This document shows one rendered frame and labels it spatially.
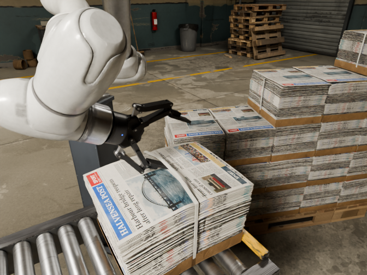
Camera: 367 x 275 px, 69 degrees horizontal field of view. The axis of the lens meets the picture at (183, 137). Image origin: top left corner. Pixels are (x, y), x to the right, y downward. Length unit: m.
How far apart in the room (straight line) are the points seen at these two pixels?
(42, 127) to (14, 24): 7.13
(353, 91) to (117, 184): 1.40
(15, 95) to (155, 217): 0.37
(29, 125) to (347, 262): 1.95
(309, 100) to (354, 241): 1.09
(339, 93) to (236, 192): 1.12
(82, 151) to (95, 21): 1.20
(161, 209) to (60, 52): 0.40
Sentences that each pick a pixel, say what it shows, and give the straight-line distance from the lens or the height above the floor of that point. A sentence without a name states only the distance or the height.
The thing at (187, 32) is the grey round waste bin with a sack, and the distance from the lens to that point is 8.40.
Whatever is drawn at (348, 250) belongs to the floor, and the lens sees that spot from 2.20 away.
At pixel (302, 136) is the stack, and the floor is 0.75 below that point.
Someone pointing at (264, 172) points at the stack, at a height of 0.54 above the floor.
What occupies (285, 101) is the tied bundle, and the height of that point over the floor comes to 0.98.
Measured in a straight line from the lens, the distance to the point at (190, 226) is 0.70.
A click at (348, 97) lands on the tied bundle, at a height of 0.98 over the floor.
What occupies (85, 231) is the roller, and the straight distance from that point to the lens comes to 0.98.
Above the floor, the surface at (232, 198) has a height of 1.00.
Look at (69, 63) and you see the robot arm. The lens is 0.41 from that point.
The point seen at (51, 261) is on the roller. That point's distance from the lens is 0.93.
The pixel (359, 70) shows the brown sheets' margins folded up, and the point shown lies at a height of 1.08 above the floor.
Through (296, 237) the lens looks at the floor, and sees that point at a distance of 2.13.
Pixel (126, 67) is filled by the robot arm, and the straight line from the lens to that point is 1.32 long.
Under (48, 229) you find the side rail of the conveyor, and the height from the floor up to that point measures 0.80.
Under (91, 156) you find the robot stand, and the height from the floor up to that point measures 0.71.
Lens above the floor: 1.47
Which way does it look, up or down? 28 degrees down
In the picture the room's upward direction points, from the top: straight up
